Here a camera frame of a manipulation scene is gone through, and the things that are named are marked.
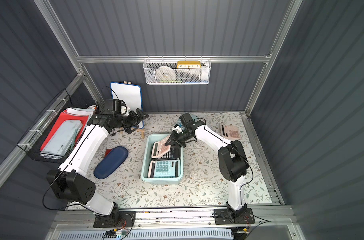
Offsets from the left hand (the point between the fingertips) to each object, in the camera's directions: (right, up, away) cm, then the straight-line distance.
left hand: (145, 120), depth 79 cm
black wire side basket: (-42, -10, -18) cm, 47 cm away
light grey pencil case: (-35, -10, -13) cm, 38 cm away
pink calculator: (+6, -16, +8) cm, 19 cm away
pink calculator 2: (+2, -27, +4) cm, 28 cm away
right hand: (+12, -13, +4) cm, 18 cm away
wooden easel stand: (-5, -4, +1) cm, 7 cm away
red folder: (-40, +2, -2) cm, 40 cm away
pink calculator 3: (+53, -7, +27) cm, 60 cm away
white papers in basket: (-35, +5, 0) cm, 35 cm away
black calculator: (+15, -20, +9) cm, 26 cm away
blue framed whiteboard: (-12, +16, +10) cm, 22 cm away
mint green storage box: (0, -11, +10) cm, 15 cm away
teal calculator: (+11, -27, +4) cm, 29 cm away
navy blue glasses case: (-24, -23, +15) cm, 37 cm away
